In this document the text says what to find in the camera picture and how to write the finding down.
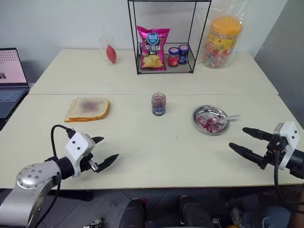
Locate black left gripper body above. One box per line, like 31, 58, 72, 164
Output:
79, 134, 102, 173

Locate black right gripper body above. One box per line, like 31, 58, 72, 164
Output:
258, 135, 289, 171

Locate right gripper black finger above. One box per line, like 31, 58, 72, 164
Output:
242, 127, 274, 143
228, 142, 267, 167

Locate small metal spoon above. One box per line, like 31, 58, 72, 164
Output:
206, 114, 242, 125

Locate plain white bread slice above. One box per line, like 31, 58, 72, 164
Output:
64, 99, 110, 124

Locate open glass jam jar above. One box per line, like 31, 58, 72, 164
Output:
151, 93, 166, 117

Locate blue lid jar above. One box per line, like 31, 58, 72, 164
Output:
178, 44, 190, 65

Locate red lid jar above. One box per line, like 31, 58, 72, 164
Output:
168, 47, 180, 67

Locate round steel plate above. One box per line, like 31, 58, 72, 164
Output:
191, 104, 230, 136

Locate dark rounded shape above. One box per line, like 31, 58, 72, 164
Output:
118, 198, 148, 228
178, 195, 211, 228

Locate person in blue jeans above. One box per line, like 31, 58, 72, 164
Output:
229, 204, 294, 228

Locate red bulb dropper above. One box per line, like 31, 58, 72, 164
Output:
101, 23, 118, 64

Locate clear drinking glass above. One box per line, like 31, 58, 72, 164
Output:
99, 35, 114, 61

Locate yellow-lid candy jar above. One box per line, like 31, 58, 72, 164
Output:
201, 16, 244, 69

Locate pink potato chips bag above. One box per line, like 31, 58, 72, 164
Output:
136, 25, 171, 71

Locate open grey laptop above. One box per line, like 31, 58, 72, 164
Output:
0, 47, 30, 131

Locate candy jar in plastic bag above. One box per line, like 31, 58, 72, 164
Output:
197, 0, 247, 71

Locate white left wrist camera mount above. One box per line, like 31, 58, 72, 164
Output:
65, 132, 95, 179

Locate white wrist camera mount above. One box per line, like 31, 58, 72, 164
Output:
273, 121, 300, 171
65, 132, 95, 179

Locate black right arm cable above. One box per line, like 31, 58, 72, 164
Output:
273, 148, 304, 228

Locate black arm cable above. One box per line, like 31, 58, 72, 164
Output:
29, 124, 76, 228
273, 148, 304, 228

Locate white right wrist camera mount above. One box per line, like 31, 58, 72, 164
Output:
273, 121, 300, 171

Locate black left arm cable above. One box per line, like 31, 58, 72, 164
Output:
29, 124, 76, 228

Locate black wire rack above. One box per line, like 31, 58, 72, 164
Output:
127, 0, 213, 76

